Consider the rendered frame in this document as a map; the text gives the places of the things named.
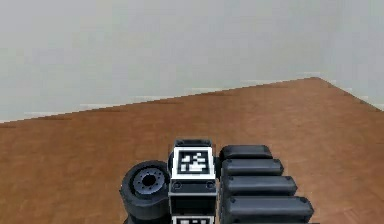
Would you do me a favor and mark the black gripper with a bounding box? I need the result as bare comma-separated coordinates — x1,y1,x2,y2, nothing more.
119,160,172,224

